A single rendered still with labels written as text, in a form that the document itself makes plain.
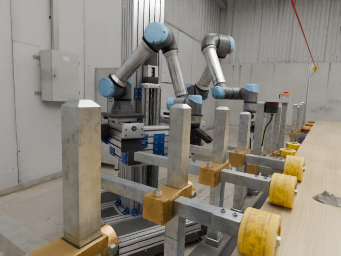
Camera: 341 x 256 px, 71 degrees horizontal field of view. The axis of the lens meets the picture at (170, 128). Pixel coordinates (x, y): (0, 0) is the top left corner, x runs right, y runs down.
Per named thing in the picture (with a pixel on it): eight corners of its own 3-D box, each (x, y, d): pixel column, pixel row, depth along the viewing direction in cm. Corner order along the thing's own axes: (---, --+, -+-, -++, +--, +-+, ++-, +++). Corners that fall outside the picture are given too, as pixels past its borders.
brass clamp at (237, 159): (226, 164, 90) (227, 151, 90) (237, 157, 101) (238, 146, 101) (242, 167, 87) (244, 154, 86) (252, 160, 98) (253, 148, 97)
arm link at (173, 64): (160, 36, 150) (179, 112, 151) (152, 32, 140) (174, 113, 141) (176, 30, 146) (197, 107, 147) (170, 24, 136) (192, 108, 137)
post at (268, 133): (260, 187, 141) (267, 105, 134) (261, 185, 144) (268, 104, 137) (266, 188, 139) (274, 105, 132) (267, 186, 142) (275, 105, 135)
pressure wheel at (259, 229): (251, 224, 47) (239, 262, 42) (248, 197, 43) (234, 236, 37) (284, 234, 44) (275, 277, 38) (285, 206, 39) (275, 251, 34)
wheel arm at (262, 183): (133, 160, 87) (133, 151, 86) (139, 159, 90) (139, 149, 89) (283, 196, 60) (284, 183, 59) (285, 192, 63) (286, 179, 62)
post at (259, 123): (248, 197, 120) (257, 101, 113) (250, 195, 122) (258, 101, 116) (255, 199, 118) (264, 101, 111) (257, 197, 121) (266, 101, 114)
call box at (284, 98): (278, 103, 176) (280, 93, 175) (280, 103, 182) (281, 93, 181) (289, 104, 172) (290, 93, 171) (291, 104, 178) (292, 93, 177)
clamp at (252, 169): (244, 173, 112) (245, 163, 111) (252, 167, 123) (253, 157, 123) (257, 176, 109) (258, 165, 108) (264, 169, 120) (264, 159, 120)
